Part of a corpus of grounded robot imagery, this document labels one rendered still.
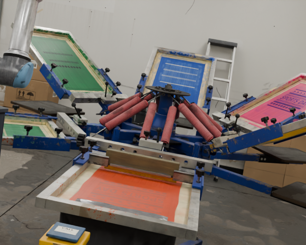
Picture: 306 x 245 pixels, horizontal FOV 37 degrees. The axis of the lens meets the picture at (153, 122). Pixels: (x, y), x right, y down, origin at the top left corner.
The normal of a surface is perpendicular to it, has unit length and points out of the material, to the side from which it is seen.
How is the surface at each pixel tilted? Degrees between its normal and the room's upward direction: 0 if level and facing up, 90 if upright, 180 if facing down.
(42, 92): 90
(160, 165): 90
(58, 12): 90
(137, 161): 90
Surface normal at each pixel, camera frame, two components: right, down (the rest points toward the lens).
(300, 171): -0.08, -0.05
